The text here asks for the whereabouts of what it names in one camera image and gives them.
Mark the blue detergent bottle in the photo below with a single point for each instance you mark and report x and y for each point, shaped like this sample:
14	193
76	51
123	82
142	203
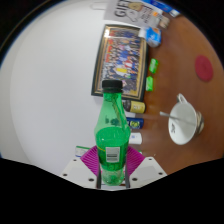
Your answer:
160	5

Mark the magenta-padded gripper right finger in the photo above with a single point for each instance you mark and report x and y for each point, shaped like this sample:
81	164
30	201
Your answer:
146	170

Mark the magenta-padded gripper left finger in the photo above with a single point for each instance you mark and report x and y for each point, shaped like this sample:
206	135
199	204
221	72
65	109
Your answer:
76	171

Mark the amber bottle with yellow label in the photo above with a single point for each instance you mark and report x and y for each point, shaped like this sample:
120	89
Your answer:
136	107

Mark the small patterned pouch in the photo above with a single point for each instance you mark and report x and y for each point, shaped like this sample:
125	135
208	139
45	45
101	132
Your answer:
164	22

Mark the framed group photo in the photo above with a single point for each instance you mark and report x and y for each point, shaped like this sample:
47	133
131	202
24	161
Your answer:
120	60

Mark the blue pump bottle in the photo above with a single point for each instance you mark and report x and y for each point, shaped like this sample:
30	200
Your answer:
136	123

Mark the blue and white tissue pack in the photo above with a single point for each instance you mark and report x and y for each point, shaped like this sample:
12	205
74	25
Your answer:
154	36

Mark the green plastic drink bottle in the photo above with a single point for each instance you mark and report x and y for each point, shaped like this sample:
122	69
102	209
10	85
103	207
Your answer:
111	143

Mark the thin stirring stick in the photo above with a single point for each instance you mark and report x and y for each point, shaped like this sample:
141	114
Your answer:
170	115

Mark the dark floral mug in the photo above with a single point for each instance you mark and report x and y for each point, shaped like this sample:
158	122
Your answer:
181	123

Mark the flat round red coaster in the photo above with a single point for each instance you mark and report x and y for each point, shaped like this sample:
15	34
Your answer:
204	68

